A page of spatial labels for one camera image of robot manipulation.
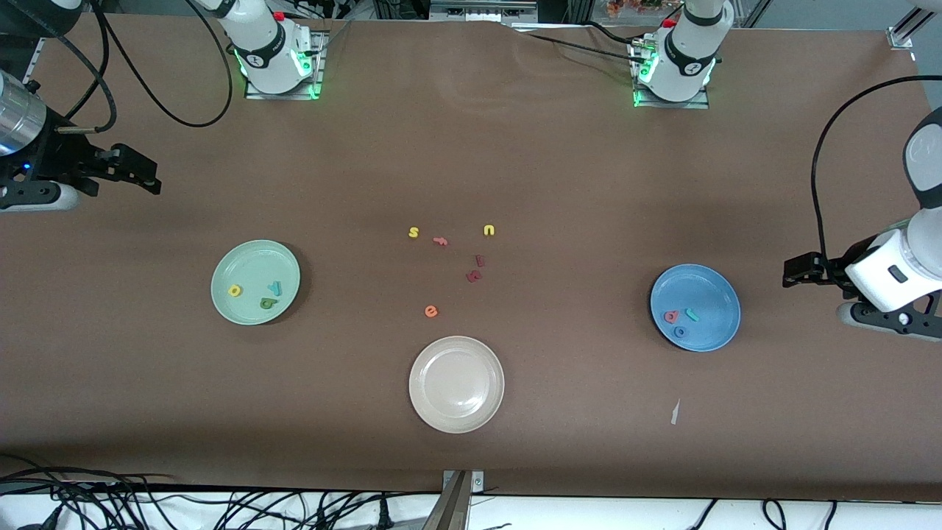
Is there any blue plate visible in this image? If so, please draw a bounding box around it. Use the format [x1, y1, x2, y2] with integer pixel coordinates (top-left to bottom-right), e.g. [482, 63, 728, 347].
[650, 264, 742, 353]

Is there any green plate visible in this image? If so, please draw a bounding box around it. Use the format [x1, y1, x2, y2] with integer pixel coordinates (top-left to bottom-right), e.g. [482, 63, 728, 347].
[210, 239, 302, 326]

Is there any brown table cover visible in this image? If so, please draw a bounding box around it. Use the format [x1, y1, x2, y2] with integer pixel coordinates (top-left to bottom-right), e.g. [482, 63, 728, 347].
[0, 15, 942, 503]

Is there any beige plate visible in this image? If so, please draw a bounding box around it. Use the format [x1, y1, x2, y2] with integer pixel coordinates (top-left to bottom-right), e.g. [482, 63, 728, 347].
[408, 336, 506, 434]

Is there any silver metal box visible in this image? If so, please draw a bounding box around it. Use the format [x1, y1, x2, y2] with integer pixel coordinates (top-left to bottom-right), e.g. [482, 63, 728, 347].
[431, 0, 538, 19]

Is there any grey metal beam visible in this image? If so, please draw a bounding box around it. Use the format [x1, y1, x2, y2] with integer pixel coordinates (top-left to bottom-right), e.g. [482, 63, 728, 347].
[423, 471, 472, 530]

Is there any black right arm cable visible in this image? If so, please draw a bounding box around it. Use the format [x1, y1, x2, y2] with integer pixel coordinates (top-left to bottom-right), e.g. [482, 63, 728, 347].
[40, 0, 235, 135]

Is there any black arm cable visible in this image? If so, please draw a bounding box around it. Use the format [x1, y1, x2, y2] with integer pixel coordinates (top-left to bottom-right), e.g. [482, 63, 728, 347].
[40, 0, 235, 135]
[811, 74, 942, 269]

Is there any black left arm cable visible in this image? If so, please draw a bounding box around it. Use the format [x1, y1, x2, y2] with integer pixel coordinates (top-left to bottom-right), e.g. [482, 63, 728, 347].
[811, 74, 942, 269]

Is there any aluminium profile rail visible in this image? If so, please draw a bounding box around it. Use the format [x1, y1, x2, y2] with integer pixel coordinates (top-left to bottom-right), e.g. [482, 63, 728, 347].
[22, 35, 46, 83]
[887, 6, 924, 51]

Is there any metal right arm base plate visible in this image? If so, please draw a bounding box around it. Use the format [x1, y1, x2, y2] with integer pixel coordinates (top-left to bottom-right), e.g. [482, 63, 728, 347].
[245, 29, 326, 101]

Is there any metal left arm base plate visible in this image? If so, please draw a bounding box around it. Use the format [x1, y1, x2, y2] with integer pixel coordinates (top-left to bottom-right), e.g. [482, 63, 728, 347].
[631, 40, 711, 110]

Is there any black cable tangle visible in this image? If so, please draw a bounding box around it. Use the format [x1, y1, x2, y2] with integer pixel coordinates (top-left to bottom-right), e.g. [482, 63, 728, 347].
[0, 453, 442, 530]

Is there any black base cable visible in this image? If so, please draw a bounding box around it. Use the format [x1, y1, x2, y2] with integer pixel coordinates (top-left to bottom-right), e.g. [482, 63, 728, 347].
[511, 22, 648, 67]

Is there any silver metal bracket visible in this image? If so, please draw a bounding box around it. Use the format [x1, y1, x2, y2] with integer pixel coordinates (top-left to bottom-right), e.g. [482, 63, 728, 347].
[442, 470, 485, 495]

